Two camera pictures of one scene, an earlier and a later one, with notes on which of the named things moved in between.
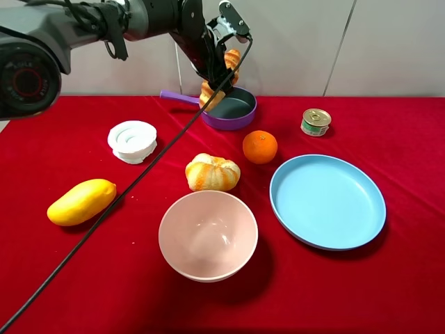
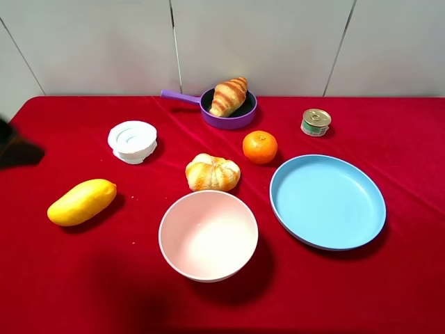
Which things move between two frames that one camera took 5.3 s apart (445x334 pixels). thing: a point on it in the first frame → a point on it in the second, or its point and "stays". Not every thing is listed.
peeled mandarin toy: (209, 173) stays
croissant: (206, 88) → (228, 97)
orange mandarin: (259, 147) stays
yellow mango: (82, 202) stays
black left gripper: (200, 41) → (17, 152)
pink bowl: (208, 236) stays
